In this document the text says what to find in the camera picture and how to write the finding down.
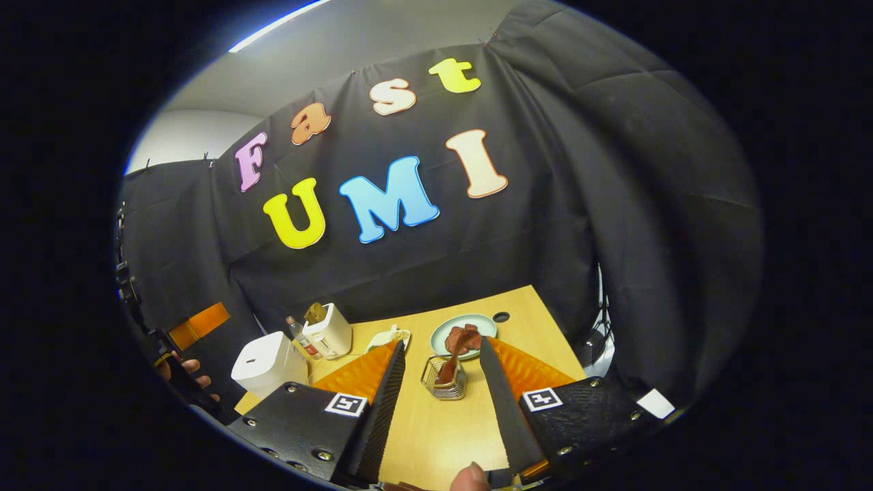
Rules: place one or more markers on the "white divided grain dish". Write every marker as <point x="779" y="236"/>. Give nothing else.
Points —
<point x="392" y="335"/>

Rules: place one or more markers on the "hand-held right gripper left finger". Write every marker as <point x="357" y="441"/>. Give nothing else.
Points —
<point x="382" y="416"/>

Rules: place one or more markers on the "brown wooden spoon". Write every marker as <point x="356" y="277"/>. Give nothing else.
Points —
<point x="451" y="365"/>

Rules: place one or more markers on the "metal stand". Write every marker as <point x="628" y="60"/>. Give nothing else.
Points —
<point x="600" y="327"/>

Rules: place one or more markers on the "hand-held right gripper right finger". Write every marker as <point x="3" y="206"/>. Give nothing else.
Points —
<point x="508" y="416"/>

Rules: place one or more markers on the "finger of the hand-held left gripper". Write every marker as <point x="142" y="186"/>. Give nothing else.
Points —
<point x="199" y="326"/>

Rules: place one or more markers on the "black backdrop cloth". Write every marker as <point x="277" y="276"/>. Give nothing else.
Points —
<point x="614" y="170"/>

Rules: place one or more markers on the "white rice cooker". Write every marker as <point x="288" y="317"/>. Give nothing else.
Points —
<point x="269" y="365"/>

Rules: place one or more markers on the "brown bread slice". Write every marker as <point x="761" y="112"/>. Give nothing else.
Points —
<point x="316" y="312"/>

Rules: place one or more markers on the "white box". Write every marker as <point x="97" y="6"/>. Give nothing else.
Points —
<point x="656" y="404"/>

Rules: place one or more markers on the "clear plastic bottle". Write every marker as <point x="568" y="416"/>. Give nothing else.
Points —
<point x="300" y="337"/>

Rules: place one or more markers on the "white toaster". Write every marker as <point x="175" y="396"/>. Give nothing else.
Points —
<point x="331" y="334"/>

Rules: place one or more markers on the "pale green plate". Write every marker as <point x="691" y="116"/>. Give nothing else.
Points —
<point x="440" y="337"/>

